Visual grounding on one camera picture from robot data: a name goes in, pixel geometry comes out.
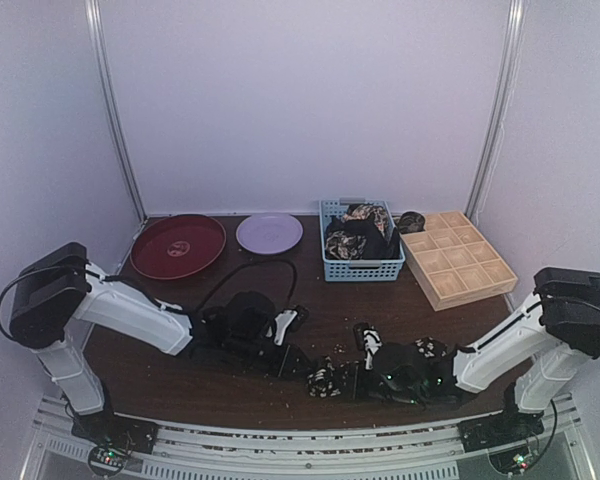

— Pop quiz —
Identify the dark red round tray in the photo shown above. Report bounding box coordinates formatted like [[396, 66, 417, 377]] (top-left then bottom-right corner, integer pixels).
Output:
[[130, 214, 226, 281]]

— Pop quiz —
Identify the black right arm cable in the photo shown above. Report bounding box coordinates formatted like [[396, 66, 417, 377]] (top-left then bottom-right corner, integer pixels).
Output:
[[524, 394, 561, 461]]

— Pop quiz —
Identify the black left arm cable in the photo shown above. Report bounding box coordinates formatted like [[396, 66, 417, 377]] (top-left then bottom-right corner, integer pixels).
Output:
[[199, 258, 300, 321]]

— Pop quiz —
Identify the black skull pattern tie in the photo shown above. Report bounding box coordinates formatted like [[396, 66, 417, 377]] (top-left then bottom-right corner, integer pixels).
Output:
[[306, 337, 440, 398]]

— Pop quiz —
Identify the plain black tie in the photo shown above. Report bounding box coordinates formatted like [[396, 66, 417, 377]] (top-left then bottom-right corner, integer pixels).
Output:
[[324, 220, 400, 261]]

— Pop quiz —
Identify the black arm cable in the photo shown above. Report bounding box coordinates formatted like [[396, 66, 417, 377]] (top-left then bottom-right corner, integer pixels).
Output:
[[199, 258, 300, 321], [524, 394, 561, 461]]

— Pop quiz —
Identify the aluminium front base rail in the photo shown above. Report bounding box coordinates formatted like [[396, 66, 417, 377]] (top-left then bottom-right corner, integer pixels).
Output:
[[29, 394, 581, 480]]

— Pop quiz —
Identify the orange paisley patterned tie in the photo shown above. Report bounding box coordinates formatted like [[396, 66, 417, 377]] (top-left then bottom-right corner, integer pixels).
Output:
[[342, 203, 389, 237]]

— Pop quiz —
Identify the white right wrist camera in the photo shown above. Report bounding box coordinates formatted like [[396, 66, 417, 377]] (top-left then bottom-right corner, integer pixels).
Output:
[[353, 322, 383, 371]]

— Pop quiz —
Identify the lavender round plate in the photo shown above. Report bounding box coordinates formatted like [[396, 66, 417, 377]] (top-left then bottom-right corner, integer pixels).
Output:
[[236, 213, 304, 255]]

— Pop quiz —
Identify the green circuit board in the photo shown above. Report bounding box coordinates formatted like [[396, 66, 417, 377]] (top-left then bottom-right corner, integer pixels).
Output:
[[87, 446, 130, 477], [488, 446, 540, 476]]

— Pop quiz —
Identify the right aluminium frame post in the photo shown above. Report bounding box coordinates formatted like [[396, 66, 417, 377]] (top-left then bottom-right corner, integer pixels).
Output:
[[465, 0, 528, 223]]

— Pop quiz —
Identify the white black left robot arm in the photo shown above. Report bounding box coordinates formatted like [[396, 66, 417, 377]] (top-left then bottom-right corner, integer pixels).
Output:
[[0, 242, 312, 444]]

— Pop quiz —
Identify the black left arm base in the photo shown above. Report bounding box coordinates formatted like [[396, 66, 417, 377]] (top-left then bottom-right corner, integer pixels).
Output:
[[71, 414, 158, 454]]

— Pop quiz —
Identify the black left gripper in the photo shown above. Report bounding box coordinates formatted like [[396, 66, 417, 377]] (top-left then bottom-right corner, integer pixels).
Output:
[[227, 334, 317, 382]]

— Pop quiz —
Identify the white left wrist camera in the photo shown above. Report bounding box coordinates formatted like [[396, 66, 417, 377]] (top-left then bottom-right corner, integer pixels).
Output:
[[266, 305, 309, 346]]

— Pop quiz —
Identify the rolled dark patterned tie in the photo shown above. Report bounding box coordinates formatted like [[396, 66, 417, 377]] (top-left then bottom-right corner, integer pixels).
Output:
[[397, 211, 426, 235]]

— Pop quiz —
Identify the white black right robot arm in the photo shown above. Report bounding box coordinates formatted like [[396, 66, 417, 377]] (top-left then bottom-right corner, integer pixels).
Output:
[[334, 267, 600, 442]]

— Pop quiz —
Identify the left green circuit board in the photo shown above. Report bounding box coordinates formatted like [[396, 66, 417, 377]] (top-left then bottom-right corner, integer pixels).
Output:
[[87, 446, 130, 477]]

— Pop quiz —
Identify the aluminium frame post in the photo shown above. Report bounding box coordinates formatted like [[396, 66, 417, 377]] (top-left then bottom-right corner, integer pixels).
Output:
[[84, 0, 148, 222], [465, 0, 528, 223]]

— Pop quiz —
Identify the wooden compartment organizer box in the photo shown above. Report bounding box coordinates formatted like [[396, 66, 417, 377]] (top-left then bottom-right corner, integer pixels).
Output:
[[401, 211, 518, 311]]

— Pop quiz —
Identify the blue perforated plastic basket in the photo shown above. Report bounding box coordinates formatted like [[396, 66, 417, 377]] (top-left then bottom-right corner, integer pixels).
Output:
[[319, 198, 406, 282]]

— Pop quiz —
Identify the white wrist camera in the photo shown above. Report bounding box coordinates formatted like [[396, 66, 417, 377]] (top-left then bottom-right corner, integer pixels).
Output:
[[266, 305, 309, 346], [353, 322, 383, 371]]

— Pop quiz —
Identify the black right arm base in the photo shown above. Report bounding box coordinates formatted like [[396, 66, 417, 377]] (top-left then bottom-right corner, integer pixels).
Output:
[[457, 411, 544, 453]]

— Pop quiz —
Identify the right green circuit board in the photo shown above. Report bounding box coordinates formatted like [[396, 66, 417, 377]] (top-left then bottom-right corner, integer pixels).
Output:
[[488, 446, 540, 476]]

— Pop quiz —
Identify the left aluminium frame post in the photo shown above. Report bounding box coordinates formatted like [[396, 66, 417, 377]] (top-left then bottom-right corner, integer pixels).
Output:
[[84, 0, 148, 222]]

